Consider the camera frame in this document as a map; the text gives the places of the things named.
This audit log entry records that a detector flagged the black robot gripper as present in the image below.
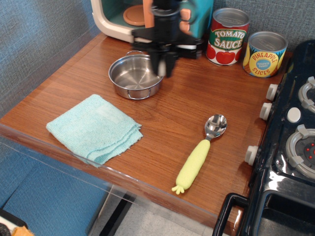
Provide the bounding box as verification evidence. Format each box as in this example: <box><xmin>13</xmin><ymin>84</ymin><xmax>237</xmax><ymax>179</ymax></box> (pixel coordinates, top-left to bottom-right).
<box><xmin>131</xmin><ymin>13</ymin><xmax>202</xmax><ymax>78</ymax></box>

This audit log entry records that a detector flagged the white plush mushroom toy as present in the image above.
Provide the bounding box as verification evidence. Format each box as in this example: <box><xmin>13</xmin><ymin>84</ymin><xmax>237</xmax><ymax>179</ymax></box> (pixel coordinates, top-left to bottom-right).
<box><xmin>157</xmin><ymin>59</ymin><xmax>166</xmax><ymax>77</ymax></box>

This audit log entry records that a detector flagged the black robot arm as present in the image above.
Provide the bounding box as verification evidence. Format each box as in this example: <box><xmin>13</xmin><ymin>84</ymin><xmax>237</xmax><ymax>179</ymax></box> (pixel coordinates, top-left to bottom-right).
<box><xmin>131</xmin><ymin>0</ymin><xmax>203</xmax><ymax>77</ymax></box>

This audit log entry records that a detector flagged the toy microwave oven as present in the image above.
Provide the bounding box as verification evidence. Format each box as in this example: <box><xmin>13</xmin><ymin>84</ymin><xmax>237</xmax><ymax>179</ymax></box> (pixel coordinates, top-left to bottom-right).
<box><xmin>91</xmin><ymin>0</ymin><xmax>214</xmax><ymax>42</ymax></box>

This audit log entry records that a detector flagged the tomato sauce can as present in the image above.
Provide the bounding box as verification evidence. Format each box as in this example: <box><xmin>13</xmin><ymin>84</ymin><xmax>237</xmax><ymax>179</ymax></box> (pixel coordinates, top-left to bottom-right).
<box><xmin>206</xmin><ymin>8</ymin><xmax>250</xmax><ymax>65</ymax></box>

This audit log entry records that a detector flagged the light blue folded cloth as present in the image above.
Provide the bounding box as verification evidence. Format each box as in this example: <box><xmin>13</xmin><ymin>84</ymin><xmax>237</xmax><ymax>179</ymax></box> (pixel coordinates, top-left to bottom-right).
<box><xmin>46</xmin><ymin>94</ymin><xmax>143</xmax><ymax>165</ymax></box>

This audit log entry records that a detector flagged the pineapple slices can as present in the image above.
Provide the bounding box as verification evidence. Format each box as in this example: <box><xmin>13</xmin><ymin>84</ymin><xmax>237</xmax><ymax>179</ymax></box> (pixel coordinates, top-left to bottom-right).
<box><xmin>243</xmin><ymin>31</ymin><xmax>288</xmax><ymax>78</ymax></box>

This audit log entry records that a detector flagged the black toy stove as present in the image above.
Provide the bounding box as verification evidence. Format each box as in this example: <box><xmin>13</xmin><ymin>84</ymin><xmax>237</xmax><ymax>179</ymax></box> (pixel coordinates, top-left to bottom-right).
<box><xmin>213</xmin><ymin>40</ymin><xmax>315</xmax><ymax>236</ymax></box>

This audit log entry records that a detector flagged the orange plush object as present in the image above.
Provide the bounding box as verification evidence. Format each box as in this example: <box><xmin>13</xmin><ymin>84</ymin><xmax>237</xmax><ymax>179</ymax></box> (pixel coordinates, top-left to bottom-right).
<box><xmin>0</xmin><ymin>208</ymin><xmax>35</xmax><ymax>236</ymax></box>

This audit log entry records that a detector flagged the steel pot with handles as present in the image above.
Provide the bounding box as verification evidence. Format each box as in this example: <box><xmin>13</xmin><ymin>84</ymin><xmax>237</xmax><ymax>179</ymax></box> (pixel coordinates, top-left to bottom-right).
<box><xmin>108</xmin><ymin>51</ymin><xmax>163</xmax><ymax>100</ymax></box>

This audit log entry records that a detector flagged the spoon with yellow handle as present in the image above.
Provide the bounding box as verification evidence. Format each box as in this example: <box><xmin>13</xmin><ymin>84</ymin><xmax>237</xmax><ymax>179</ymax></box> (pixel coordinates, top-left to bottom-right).
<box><xmin>172</xmin><ymin>114</ymin><xmax>227</xmax><ymax>195</ymax></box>

